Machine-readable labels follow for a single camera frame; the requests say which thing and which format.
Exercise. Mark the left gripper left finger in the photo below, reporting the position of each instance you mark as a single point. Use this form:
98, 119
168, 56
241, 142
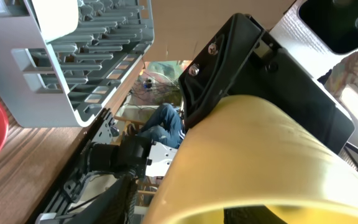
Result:
114, 206

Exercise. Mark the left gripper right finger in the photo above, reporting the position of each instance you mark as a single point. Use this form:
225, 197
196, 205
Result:
251, 215

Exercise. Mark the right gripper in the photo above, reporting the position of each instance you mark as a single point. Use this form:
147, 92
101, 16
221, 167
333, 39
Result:
225, 61

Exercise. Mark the yellow plastic cup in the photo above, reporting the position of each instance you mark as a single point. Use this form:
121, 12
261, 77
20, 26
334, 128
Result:
247, 153

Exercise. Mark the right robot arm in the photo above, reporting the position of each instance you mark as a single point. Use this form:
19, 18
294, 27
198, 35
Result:
317, 34

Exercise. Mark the grey dishwasher rack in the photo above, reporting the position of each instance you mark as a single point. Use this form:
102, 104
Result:
68, 81

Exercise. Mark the seated person in jeans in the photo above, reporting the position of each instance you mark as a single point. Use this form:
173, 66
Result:
165, 126

